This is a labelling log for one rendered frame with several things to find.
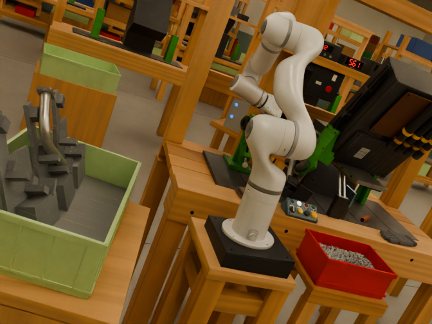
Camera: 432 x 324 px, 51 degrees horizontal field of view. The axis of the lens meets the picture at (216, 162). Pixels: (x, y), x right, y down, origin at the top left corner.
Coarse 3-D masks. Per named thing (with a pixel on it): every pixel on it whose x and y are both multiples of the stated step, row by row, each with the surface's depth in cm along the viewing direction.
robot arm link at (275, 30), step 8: (272, 16) 155; (280, 16) 155; (288, 16) 164; (264, 24) 155; (272, 24) 153; (280, 24) 153; (288, 24) 154; (264, 32) 155; (272, 32) 154; (280, 32) 154; (288, 32) 154; (264, 40) 178; (272, 40) 156; (280, 40) 155; (272, 48) 177; (280, 48) 178
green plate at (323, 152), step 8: (328, 128) 213; (320, 136) 215; (328, 136) 209; (336, 136) 206; (320, 144) 212; (328, 144) 206; (320, 152) 208; (328, 152) 209; (320, 160) 210; (328, 160) 211
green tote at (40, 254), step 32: (96, 160) 166; (128, 160) 167; (128, 192) 141; (0, 224) 108; (32, 224) 108; (0, 256) 111; (32, 256) 111; (64, 256) 111; (96, 256) 112; (64, 288) 114
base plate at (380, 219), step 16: (208, 160) 219; (224, 160) 229; (224, 176) 207; (240, 176) 215; (320, 208) 215; (352, 208) 235; (368, 208) 246; (368, 224) 220; (384, 224) 230; (400, 224) 241
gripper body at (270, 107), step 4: (268, 96) 202; (272, 96) 205; (268, 100) 202; (272, 100) 204; (264, 104) 201; (268, 104) 202; (272, 104) 203; (276, 104) 205; (260, 108) 203; (264, 108) 201; (268, 108) 201; (272, 108) 202; (276, 108) 204; (264, 112) 204; (268, 112) 202; (272, 112) 202; (276, 112) 203; (280, 112) 204; (276, 116) 203; (280, 116) 204
